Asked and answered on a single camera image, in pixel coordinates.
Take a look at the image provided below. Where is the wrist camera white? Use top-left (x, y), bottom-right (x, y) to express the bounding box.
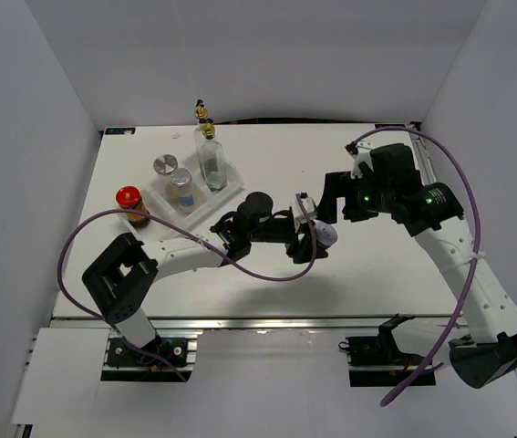
top-left (345, 141), bottom-right (373, 179)
top-left (290, 193), bottom-right (317, 227)

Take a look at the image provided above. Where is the aluminium table frame rail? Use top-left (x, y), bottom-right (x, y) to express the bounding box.
top-left (406, 120), bottom-right (485, 329)

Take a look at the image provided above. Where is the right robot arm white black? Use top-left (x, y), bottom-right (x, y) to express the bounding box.
top-left (317, 142), bottom-right (517, 389)

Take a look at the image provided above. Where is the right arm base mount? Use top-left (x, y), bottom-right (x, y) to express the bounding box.
top-left (337, 314), bottom-right (424, 388)

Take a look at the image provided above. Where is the white compartment tray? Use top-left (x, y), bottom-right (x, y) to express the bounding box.
top-left (120, 152), bottom-right (245, 241)

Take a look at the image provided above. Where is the glass bottle clear liquid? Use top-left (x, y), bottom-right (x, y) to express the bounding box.
top-left (200, 119), bottom-right (227, 193)

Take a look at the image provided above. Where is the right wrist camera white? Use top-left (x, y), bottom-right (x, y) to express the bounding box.
top-left (345, 141), bottom-right (373, 179)

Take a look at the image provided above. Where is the shaker jar metal lid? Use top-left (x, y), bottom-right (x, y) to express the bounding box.
top-left (152, 153), bottom-right (181, 202)

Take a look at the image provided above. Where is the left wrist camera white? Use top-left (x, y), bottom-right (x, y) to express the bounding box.
top-left (290, 193), bottom-right (317, 227)

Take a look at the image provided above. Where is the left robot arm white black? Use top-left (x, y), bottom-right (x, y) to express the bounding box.
top-left (82, 192), bottom-right (337, 364)

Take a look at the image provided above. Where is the left corner logo sticker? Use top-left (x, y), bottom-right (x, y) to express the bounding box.
top-left (104, 127), bottom-right (136, 136)

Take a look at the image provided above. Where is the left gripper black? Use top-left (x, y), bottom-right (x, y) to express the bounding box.
top-left (248, 218), bottom-right (327, 265)

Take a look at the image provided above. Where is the corner logo sticker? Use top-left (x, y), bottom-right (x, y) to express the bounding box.
top-left (104, 127), bottom-right (136, 136)
top-left (374, 123), bottom-right (408, 130)

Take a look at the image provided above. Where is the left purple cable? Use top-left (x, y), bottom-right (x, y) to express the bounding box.
top-left (57, 193), bottom-right (318, 382)

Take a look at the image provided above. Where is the red lid sauce jar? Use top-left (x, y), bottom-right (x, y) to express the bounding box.
top-left (115, 185), bottom-right (150, 228)

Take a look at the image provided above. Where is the right corner logo sticker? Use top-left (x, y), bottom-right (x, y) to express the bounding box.
top-left (374, 123), bottom-right (408, 130)

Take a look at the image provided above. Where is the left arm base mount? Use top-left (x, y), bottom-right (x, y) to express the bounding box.
top-left (100, 330), bottom-right (201, 383)

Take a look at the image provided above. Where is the white lid small jar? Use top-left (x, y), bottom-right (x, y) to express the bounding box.
top-left (314, 220), bottom-right (338, 250)

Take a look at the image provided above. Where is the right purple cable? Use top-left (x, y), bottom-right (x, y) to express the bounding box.
top-left (345, 126), bottom-right (481, 407)

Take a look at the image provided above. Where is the purple cable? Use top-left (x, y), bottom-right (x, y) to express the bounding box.
top-left (345, 126), bottom-right (481, 407)
top-left (57, 193), bottom-right (318, 382)

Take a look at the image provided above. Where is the blue label shaker jar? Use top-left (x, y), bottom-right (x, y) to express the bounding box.
top-left (171, 168), bottom-right (195, 214)

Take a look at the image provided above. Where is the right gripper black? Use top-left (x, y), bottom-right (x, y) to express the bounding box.
top-left (314, 170), bottom-right (393, 224)

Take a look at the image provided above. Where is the glass bottle dark sauce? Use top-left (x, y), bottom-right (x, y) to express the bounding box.
top-left (194, 99), bottom-right (209, 175)

